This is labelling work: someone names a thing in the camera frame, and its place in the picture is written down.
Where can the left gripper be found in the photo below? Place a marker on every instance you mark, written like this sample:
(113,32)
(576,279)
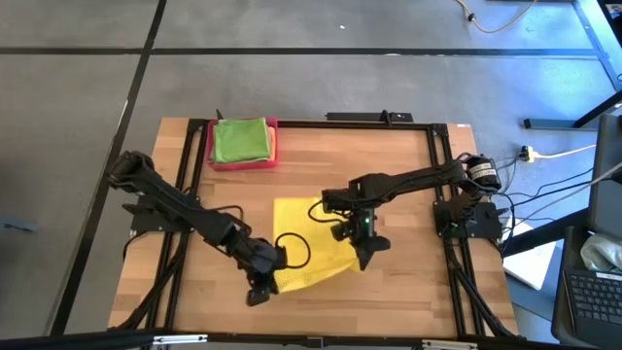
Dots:
(262,262)

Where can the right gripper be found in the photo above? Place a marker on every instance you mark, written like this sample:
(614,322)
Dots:
(355,219)

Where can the bright green microfiber towel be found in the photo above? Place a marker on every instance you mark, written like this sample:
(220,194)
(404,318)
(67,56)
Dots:
(241,140)

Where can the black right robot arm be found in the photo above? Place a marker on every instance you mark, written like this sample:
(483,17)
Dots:
(427,180)

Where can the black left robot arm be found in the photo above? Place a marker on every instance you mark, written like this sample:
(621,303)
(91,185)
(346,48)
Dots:
(184,209)

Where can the pink plastic bin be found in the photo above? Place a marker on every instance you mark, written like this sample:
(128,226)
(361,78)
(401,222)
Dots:
(243,166)

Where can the white board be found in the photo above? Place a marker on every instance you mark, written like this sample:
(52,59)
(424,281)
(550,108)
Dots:
(529,262)

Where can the white power plug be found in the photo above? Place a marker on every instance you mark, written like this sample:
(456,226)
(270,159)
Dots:
(527,154)

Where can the grey metal bar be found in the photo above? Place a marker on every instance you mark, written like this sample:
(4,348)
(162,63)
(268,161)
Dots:
(559,124)

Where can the black laptop keyboard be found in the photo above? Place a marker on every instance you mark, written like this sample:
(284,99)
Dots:
(595,296)

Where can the pale cloth bundle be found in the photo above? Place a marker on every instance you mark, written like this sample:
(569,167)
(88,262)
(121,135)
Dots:
(602,253)

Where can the black stand legs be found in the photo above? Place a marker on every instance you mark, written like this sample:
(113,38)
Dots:
(597,58)

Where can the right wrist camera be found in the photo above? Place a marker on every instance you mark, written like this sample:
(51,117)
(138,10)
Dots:
(367,224)

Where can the silver frame bracket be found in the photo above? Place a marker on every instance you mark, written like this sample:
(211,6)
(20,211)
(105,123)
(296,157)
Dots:
(449,344)
(180,339)

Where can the black aluminium table frame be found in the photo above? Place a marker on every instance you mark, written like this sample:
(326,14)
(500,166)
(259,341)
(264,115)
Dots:
(364,125)

